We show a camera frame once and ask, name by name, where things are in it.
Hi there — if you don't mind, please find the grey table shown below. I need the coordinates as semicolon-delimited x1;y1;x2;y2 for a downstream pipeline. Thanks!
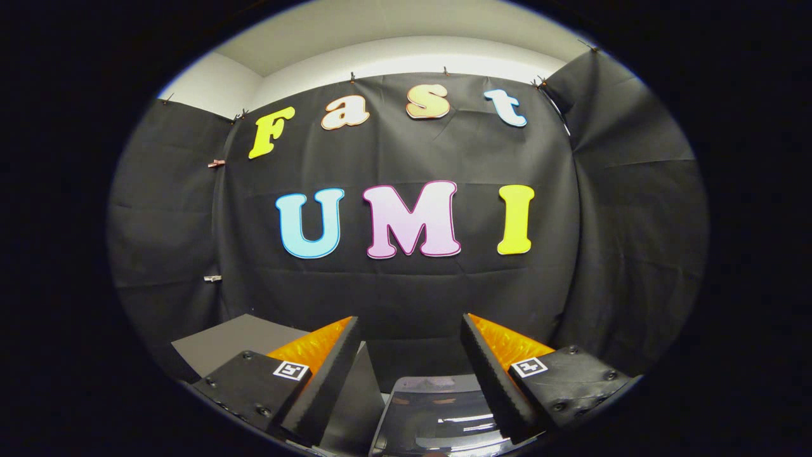
171;313;311;379

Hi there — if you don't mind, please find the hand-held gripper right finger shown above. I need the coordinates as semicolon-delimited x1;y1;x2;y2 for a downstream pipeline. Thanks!
460;312;635;445

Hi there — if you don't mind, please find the black backdrop cloth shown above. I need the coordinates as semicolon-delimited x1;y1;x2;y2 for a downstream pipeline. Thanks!
107;50;709;381

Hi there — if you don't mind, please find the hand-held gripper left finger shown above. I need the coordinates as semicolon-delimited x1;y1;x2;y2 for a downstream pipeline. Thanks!
190;315;362;448

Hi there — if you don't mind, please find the dark grey washing machine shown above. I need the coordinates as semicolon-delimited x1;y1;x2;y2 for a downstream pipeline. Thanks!
317;340;546;457

